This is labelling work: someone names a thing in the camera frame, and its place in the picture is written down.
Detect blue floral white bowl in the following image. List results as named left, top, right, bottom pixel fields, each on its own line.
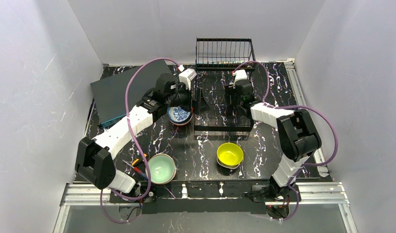
left=167, top=107, right=192, bottom=120

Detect black wire dish rack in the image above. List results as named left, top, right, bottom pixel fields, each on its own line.
left=193, top=38, right=255, bottom=132

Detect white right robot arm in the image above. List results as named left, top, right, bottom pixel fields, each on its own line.
left=224, top=80, right=322, bottom=188

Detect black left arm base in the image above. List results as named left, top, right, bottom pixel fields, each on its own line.
left=109, top=182, right=157, bottom=220

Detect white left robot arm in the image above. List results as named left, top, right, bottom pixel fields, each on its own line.
left=75, top=68, right=204, bottom=193

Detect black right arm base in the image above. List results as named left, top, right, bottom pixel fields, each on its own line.
left=242, top=182, right=301, bottom=221

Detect celadon green bowl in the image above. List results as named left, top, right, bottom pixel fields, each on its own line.
left=145, top=153, right=176, bottom=184

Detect red blue screwdriver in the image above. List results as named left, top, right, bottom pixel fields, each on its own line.
left=122, top=160, right=149, bottom=180

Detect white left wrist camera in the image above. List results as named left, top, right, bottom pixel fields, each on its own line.
left=178, top=68, right=197, bottom=90

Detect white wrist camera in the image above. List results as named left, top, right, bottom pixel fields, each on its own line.
left=232, top=69, right=248, bottom=85
left=178, top=68, right=197, bottom=90

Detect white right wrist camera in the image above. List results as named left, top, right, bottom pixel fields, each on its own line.
left=232, top=69, right=248, bottom=85

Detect grey blue network switch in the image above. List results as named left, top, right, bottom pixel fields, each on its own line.
left=90, top=60, right=171, bottom=128

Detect orange handled pliers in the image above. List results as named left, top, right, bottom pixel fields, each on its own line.
left=129, top=157, right=143, bottom=167

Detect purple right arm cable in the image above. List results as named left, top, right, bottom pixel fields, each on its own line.
left=231, top=60, right=339, bottom=222

